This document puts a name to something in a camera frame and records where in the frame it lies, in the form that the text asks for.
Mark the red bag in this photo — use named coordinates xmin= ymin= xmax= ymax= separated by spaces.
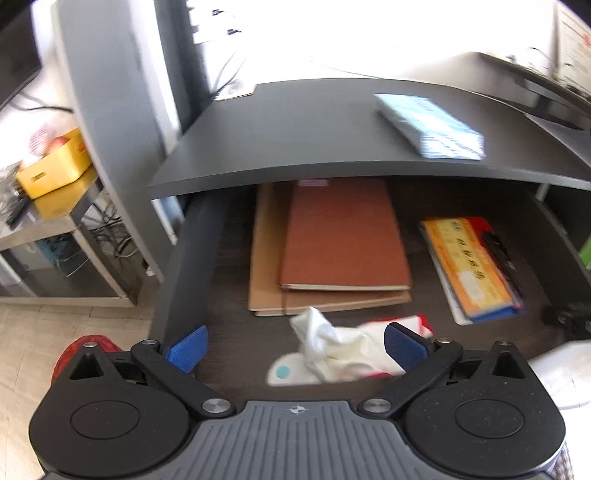
xmin=52 ymin=336 xmax=122 ymax=386

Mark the orange and yellow booklet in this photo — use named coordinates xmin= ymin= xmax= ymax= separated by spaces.
xmin=419 ymin=217 xmax=526 ymax=326

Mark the white paper sheet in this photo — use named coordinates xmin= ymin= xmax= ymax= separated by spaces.
xmin=527 ymin=340 xmax=591 ymax=411

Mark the black binder clip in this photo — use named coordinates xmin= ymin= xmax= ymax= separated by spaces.
xmin=481 ymin=231 xmax=522 ymax=296

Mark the yellow box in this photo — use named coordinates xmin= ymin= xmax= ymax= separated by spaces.
xmin=16 ymin=128 xmax=94 ymax=200

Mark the black monitor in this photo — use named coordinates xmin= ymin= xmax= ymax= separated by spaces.
xmin=0 ymin=0 xmax=43 ymax=110

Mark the brown notebook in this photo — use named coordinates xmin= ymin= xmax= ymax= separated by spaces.
xmin=278 ymin=179 xmax=413 ymax=292

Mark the wall poster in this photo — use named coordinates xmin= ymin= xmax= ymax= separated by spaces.
xmin=554 ymin=4 xmax=591 ymax=95

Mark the tan kraft notebook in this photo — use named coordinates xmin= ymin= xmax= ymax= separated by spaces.
xmin=248 ymin=184 xmax=413 ymax=318

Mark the white packet with teal dot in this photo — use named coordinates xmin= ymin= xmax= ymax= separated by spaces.
xmin=267 ymin=352 xmax=321 ymax=387

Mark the metal side table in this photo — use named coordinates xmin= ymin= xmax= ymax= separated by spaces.
xmin=0 ymin=167 xmax=139 ymax=309

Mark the dark grey desk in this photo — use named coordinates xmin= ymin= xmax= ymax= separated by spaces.
xmin=147 ymin=78 xmax=591 ymax=200

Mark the dark grey desk shelf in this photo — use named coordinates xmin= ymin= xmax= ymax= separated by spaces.
xmin=150 ymin=178 xmax=591 ymax=407

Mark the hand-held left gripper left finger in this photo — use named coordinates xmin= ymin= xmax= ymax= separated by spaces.
xmin=68 ymin=325 xmax=236 ymax=420

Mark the tangle of black cables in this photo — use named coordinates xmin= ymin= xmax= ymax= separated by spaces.
xmin=82 ymin=203 xmax=139 ymax=259

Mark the black small device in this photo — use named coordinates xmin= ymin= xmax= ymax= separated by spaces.
xmin=542 ymin=301 xmax=591 ymax=340

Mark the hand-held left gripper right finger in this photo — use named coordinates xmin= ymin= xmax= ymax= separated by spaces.
xmin=358 ymin=323 xmax=528 ymax=418

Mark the blue and white booklet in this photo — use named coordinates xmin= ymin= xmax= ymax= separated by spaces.
xmin=375 ymin=93 xmax=486 ymax=161

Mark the dark flat monitor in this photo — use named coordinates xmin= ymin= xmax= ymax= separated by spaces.
xmin=478 ymin=51 xmax=591 ymax=131

